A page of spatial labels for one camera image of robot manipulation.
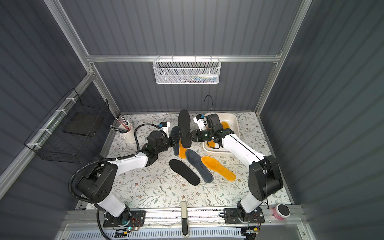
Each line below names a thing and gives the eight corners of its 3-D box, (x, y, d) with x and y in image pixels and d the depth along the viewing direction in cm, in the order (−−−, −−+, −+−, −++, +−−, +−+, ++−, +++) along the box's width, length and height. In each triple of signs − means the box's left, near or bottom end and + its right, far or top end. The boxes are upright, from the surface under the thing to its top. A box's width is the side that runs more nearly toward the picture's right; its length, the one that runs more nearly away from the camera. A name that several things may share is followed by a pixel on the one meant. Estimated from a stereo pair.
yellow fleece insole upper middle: (182, 160, 96) (180, 149, 85) (177, 153, 99) (175, 142, 89) (186, 157, 97) (185, 146, 87) (182, 151, 101) (180, 139, 90)
